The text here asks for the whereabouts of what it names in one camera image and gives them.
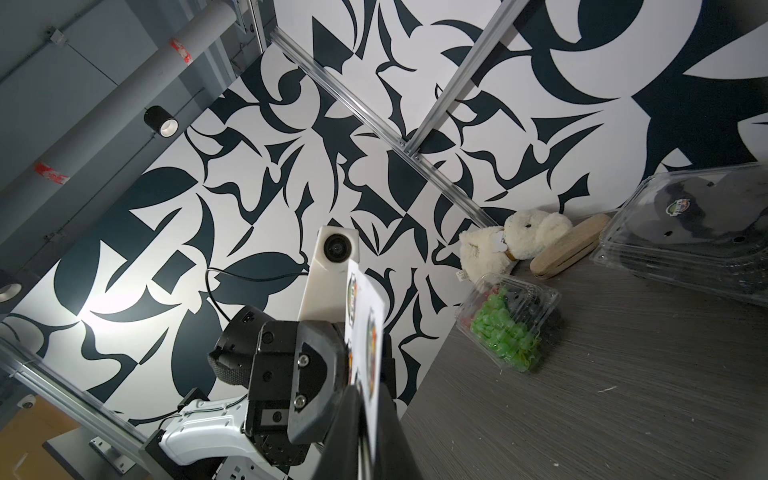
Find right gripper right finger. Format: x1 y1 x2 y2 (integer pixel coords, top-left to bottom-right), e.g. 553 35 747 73
374 383 423 480

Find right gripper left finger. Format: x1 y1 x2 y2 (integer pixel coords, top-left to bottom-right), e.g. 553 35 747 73
311 386 363 480

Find white fruit sticker sheet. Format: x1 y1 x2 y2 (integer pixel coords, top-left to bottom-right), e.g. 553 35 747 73
344 260 386 462

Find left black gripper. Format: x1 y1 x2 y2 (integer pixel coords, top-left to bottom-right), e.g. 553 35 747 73
242 319 398 468

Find green grape clamshell box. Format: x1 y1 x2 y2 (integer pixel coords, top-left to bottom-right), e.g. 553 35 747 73
456 273 561 373

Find small round fruit sticker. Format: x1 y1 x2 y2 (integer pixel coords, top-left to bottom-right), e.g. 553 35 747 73
665 198 692 217

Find white plush toy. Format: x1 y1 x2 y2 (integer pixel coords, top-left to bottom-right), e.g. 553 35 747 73
457 209 573 283

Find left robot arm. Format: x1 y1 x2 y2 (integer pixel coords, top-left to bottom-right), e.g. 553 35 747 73
143 300 420 479

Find grey ceiling pipe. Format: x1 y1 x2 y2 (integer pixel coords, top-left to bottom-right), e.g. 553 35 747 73
1 1 240 241

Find empty stacked clamshell boxes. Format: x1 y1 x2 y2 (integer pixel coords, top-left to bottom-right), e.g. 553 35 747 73
592 163 767 306

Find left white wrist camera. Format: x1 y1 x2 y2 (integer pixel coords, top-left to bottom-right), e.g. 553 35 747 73
298 225 360 323

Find black ceiling spot lamp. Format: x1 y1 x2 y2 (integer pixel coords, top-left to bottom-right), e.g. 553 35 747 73
143 105 179 138

